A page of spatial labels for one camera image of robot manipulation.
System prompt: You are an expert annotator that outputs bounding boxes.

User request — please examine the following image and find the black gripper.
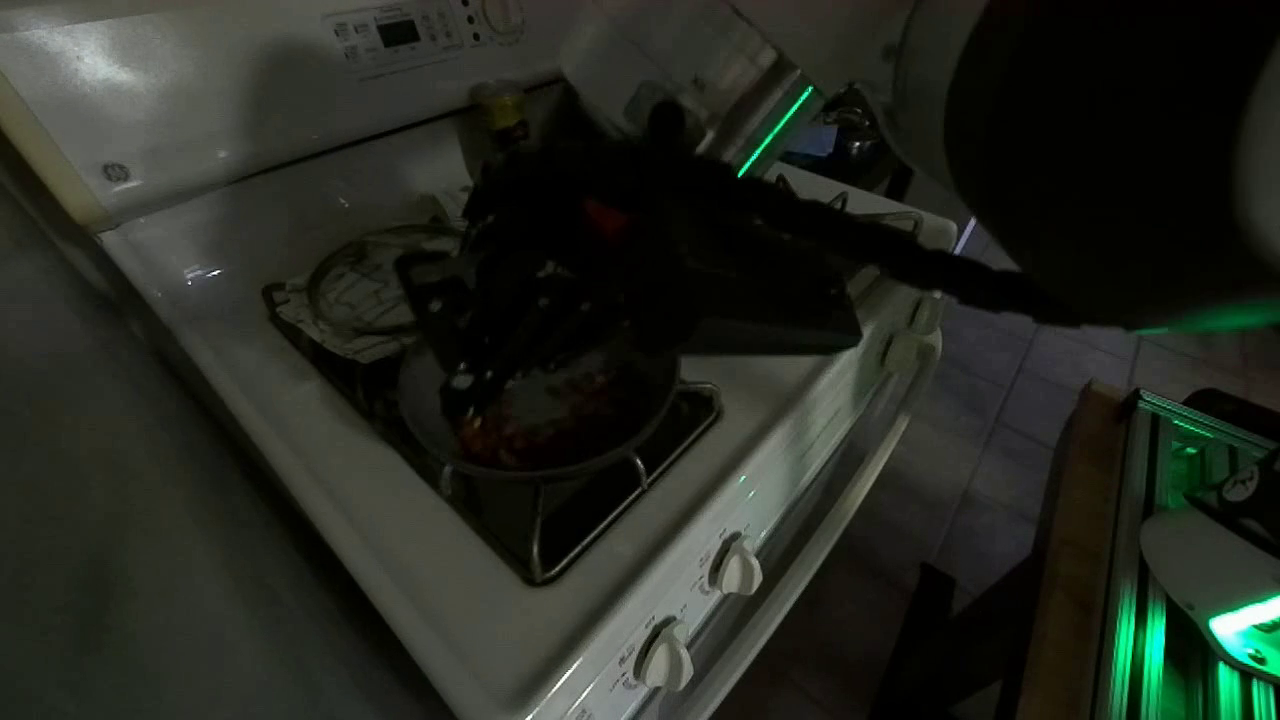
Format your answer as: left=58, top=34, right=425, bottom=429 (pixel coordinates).
left=395, top=140, right=644, bottom=411

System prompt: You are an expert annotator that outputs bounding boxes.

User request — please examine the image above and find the dark grey frying pan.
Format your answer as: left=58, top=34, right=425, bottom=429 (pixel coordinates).
left=395, top=317, right=689, bottom=489

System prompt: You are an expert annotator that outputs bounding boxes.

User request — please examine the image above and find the white GE gas stove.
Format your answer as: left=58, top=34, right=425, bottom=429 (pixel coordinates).
left=0, top=0, right=969, bottom=720

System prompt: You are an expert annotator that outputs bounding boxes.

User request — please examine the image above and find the white stove control knob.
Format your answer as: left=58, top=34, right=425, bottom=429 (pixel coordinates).
left=627, top=617, right=701, bottom=698
left=881, top=317, right=939, bottom=386
left=703, top=532, right=766, bottom=606

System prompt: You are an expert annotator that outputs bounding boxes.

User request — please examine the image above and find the red cooked food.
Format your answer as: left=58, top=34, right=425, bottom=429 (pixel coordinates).
left=457, top=376, right=630, bottom=471

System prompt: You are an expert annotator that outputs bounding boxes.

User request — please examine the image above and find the round glass pot lid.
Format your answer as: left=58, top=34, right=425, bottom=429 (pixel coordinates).
left=305, top=235, right=431, bottom=340

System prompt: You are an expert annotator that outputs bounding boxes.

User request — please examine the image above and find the dark bottle with yellow cap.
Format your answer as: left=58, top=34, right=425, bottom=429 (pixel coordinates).
left=474, top=82, right=541, bottom=154

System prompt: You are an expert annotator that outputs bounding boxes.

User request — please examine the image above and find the robot cart with green lights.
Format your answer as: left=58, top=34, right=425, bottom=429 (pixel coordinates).
left=1047, top=382, right=1280, bottom=720

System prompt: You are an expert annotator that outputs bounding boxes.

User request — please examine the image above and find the black wire burner grate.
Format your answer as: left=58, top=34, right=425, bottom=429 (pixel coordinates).
left=435, top=382, right=722, bottom=587

